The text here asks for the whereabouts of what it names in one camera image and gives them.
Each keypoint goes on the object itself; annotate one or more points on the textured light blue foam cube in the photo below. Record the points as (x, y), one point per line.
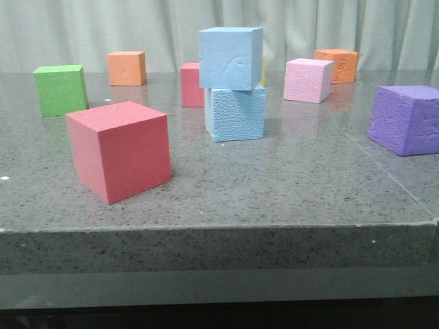
(235, 115)

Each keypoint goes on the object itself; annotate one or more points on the smooth light blue foam cube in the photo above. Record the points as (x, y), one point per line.
(230, 57)

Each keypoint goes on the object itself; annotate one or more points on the small red foam cube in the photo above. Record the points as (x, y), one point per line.
(192, 93)

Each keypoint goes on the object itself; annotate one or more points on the yellow foam cube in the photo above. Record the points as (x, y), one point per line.
(263, 71)

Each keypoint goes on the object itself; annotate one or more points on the large red foam cube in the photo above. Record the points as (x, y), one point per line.
(120, 150)

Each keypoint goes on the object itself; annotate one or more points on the pink foam cube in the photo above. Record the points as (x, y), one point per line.
(307, 80)

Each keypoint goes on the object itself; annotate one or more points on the left orange foam cube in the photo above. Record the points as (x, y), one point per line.
(127, 68)

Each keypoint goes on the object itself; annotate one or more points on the orange foam cube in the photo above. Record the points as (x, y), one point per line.
(344, 64)
(127, 68)

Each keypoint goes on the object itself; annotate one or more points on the right orange foam cube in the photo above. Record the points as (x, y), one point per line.
(344, 64)

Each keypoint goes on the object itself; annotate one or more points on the green foam cube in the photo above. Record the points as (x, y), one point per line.
(60, 89)

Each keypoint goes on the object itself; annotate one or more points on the purple foam cube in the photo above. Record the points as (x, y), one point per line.
(404, 119)

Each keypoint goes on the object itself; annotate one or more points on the grey-green curtain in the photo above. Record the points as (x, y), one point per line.
(389, 35)

